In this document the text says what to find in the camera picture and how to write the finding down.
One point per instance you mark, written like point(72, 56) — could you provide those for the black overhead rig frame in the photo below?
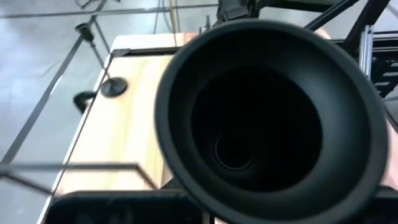
point(368, 15)

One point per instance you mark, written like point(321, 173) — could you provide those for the tall black candlestick holder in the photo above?
point(258, 124)

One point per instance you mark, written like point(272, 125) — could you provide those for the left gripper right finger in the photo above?
point(390, 208)

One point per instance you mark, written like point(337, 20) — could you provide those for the black frame wooden shelf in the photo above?
point(77, 166)

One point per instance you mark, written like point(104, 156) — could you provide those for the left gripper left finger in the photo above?
point(124, 208)

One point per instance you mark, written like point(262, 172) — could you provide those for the black metal candlestick holder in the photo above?
point(114, 87)

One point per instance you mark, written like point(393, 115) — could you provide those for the aluminium extrusion post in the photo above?
point(366, 53)

